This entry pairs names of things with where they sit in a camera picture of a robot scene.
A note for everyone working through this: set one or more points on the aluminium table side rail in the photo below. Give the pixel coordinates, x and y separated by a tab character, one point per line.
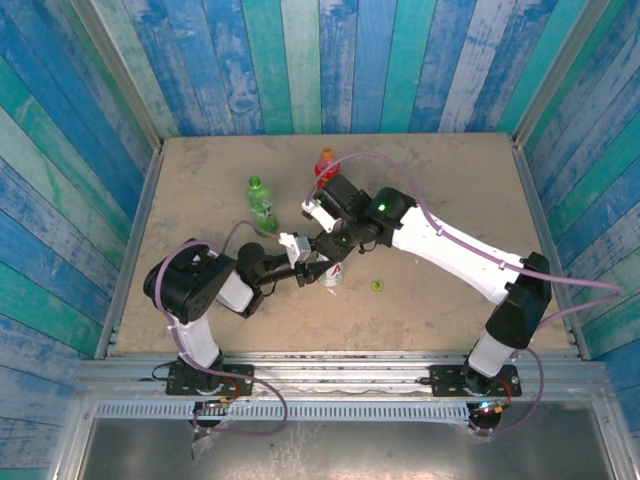
130	250
550	240

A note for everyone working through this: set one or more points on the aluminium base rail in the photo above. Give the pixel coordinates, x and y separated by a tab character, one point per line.
340	380

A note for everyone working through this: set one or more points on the green tea bottle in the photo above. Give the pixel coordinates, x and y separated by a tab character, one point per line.
261	205

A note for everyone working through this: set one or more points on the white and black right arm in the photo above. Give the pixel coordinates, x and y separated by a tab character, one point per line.
450	250

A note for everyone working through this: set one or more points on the small white bottle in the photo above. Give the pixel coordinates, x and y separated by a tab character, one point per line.
332	275

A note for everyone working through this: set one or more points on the aluminium corner post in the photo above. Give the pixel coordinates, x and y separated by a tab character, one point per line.
562	75
117	75

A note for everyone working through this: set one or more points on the lime green bottle cap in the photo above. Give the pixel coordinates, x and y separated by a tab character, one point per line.
376	286

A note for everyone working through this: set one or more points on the steel sheet panel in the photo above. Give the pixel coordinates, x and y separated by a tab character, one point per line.
350	450

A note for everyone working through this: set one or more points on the clear bottle with red label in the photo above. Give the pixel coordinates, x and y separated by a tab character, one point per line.
324	170

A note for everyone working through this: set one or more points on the orange bottle cap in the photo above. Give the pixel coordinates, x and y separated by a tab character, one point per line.
328	153

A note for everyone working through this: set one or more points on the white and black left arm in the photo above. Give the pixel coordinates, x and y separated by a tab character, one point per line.
195	340

